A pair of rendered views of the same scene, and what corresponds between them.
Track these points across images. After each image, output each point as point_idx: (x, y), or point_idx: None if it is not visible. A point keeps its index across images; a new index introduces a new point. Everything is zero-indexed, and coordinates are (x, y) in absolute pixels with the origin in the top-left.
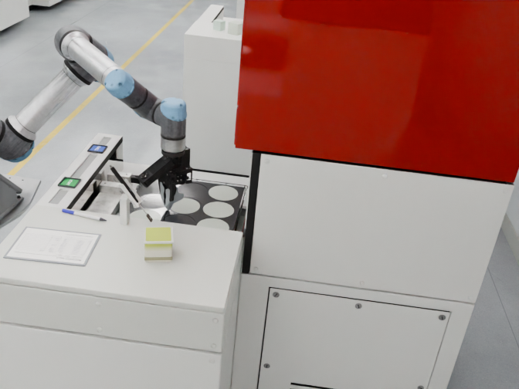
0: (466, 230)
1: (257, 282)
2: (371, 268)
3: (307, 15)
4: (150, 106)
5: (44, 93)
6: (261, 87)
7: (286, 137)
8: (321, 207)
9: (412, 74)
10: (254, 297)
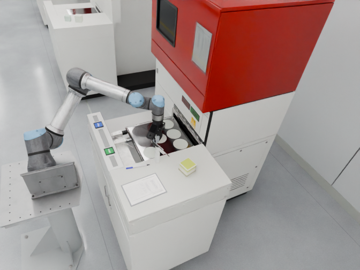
0: (278, 111)
1: None
2: (246, 136)
3: (238, 51)
4: (146, 103)
5: (65, 109)
6: (216, 85)
7: (223, 102)
8: (233, 122)
9: (271, 63)
10: None
